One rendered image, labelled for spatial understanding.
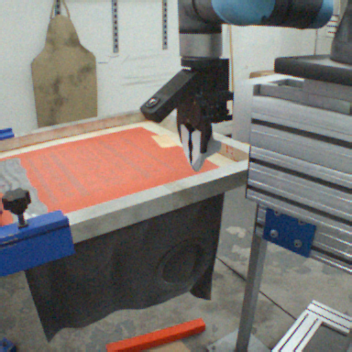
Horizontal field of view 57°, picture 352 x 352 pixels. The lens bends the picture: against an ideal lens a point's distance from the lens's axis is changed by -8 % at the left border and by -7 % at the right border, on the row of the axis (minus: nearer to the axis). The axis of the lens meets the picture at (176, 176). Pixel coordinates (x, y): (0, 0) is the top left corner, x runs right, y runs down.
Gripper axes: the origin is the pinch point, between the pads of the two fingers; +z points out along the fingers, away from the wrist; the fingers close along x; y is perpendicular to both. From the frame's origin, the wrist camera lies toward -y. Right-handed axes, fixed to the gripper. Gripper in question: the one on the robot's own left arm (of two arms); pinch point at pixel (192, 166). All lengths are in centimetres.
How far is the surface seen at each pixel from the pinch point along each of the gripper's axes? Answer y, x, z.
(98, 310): -21.9, 6.6, 32.0
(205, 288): 11.4, 10.2, 46.0
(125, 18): 96, 227, -28
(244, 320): 35, 15, 82
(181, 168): 5.9, 12.7, 6.7
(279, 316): 66, 20, 106
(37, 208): -28.3, 12.0, 5.4
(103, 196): -15.0, 10.2, 6.2
